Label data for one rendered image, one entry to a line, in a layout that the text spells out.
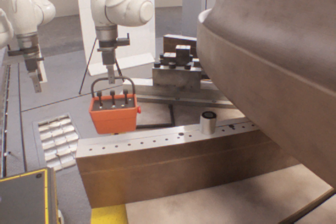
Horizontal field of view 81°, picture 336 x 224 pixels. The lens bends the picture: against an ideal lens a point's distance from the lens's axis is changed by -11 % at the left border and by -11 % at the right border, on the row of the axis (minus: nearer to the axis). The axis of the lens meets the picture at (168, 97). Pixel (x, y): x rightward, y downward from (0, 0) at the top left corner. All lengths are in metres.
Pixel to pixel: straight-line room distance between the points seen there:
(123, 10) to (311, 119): 0.65
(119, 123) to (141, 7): 0.48
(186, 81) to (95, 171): 1.21
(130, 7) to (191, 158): 0.77
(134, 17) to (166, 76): 1.33
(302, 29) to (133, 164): 0.90
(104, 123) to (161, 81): 1.17
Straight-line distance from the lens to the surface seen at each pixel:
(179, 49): 2.03
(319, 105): 0.71
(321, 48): 0.83
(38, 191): 1.51
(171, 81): 2.01
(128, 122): 0.94
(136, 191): 1.23
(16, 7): 1.01
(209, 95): 2.13
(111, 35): 0.89
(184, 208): 1.28
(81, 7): 3.78
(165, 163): 1.12
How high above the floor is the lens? 1.36
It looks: 28 degrees down
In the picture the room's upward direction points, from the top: straight up
